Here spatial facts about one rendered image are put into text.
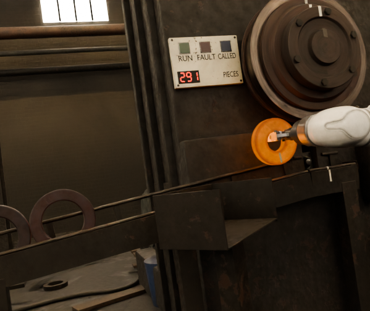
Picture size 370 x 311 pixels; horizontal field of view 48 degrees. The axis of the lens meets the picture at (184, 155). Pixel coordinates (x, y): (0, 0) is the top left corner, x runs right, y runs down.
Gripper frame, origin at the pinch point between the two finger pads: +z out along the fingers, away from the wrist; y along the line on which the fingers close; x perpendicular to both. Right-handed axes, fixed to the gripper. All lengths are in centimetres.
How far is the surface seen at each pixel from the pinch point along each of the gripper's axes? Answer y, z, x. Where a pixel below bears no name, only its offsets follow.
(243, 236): -29.3, -31.4, -23.3
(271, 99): 1.9, 1.8, 12.6
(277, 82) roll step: 4.0, 0.3, 18.0
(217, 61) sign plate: -10.1, 15.8, 29.8
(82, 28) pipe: -5, 547, 213
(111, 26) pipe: 42, 547, 214
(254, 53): -2.0, 2.5, 28.8
